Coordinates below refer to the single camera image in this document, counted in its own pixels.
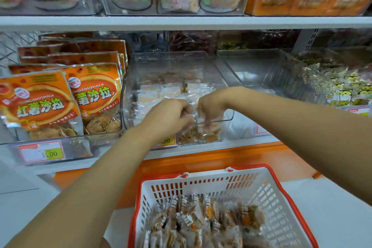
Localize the person's right hand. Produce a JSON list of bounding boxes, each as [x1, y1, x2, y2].
[[198, 87, 245, 124]]

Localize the stack of orange packets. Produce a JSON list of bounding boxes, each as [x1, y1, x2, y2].
[[0, 31, 130, 141]]

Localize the pile of small brown snacks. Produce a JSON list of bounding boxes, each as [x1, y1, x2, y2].
[[142, 194, 268, 248]]

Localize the person's left forearm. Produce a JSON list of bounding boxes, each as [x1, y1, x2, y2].
[[6, 129, 158, 248]]

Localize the white red-rimmed shopping basket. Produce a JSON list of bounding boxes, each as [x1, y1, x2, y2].
[[128, 164, 319, 248]]

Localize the white yellow price tag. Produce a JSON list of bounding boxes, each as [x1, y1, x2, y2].
[[154, 134, 177, 148], [253, 123, 271, 136], [17, 139, 66, 165], [343, 105, 372, 118]]

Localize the person's left hand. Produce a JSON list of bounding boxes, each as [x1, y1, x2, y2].
[[136, 98, 195, 144]]

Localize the yellow hamster snack packets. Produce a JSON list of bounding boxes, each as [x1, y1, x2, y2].
[[296, 53, 372, 107]]

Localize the person's right forearm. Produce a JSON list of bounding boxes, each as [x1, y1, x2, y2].
[[229, 87, 372, 205]]

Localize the orange shelf base panel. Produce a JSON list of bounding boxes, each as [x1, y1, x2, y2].
[[52, 141, 320, 210]]

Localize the white wire mesh panel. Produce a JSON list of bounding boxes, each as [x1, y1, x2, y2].
[[0, 31, 38, 74]]

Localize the white snack shelf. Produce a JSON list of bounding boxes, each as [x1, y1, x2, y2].
[[0, 0, 372, 176]]

